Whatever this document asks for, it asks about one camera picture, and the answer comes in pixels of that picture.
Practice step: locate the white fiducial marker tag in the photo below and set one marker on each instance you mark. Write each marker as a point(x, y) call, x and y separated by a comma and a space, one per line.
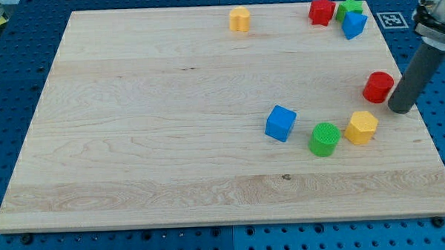
point(392, 20)

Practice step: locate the green cylinder block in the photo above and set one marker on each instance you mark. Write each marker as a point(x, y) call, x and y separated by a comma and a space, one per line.
point(324, 139)

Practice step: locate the red cylinder block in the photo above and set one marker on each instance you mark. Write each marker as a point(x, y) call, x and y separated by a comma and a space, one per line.
point(378, 87)

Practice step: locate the green star block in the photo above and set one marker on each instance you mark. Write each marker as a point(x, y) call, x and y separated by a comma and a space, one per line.
point(346, 6)

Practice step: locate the yellow heart block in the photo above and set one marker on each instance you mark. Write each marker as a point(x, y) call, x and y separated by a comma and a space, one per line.
point(239, 19)

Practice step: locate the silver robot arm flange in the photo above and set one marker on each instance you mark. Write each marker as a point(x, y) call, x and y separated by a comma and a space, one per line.
point(429, 17)

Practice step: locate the blue cube block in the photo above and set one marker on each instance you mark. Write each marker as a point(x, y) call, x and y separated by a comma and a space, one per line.
point(280, 123)

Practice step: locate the blue triangle block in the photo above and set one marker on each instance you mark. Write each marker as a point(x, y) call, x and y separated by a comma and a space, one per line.
point(353, 24)

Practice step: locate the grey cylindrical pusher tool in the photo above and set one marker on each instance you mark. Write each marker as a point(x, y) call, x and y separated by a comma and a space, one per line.
point(418, 73)

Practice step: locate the yellow hexagon block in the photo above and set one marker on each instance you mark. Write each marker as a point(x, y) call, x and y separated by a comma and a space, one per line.
point(361, 128)

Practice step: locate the wooden board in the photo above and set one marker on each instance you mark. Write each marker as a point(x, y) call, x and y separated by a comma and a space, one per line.
point(156, 119)

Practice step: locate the red star block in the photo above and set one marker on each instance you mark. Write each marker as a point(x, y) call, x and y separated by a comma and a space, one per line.
point(321, 11)

